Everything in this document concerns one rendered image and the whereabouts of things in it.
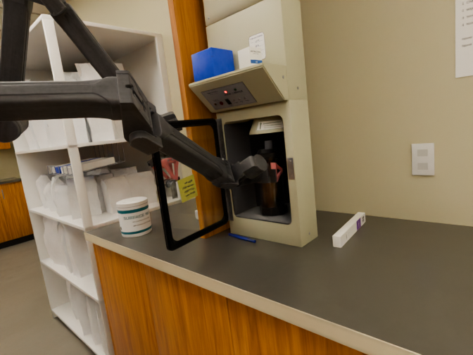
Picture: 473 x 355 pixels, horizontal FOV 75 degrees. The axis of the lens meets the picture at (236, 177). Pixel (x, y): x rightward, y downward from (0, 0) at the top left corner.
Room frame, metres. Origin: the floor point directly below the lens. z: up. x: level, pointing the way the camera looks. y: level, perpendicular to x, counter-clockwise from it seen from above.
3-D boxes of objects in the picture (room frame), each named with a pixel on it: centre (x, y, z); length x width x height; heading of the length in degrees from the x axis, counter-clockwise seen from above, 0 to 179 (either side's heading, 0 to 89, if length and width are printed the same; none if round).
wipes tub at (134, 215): (1.31, 0.47, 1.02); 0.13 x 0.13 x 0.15
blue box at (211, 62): (1.07, 0.03, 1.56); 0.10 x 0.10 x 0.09; 47
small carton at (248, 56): (0.96, -0.08, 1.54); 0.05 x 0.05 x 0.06; 39
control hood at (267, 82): (1.01, -0.03, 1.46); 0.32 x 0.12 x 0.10; 47
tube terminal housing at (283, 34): (1.14, -0.15, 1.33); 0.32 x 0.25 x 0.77; 47
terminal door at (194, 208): (1.02, 0.15, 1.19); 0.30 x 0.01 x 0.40; 143
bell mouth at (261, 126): (1.11, -0.15, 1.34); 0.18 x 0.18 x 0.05
